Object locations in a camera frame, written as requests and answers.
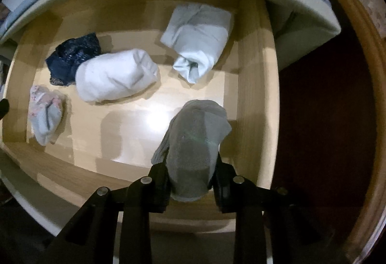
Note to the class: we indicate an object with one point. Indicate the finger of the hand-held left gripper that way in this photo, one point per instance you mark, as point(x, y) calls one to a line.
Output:
point(3, 108)

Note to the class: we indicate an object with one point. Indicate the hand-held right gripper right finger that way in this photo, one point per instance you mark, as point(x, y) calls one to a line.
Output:
point(223, 188)

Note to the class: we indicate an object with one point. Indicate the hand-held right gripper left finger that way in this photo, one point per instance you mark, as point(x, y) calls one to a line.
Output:
point(159, 188)

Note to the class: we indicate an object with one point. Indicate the grey-green sock bundle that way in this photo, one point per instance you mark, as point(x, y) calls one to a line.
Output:
point(193, 155)

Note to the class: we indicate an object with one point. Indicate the light wooden drawer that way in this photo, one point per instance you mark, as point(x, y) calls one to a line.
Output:
point(120, 119)

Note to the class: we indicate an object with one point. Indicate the floral pale blue underwear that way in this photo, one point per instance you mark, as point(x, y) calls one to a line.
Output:
point(45, 119)

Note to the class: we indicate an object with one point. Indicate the navy lace underwear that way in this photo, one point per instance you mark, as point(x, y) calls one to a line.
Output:
point(69, 55)

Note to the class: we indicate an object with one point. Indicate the white rolled sock bundle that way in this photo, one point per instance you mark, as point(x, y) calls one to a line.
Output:
point(114, 76)

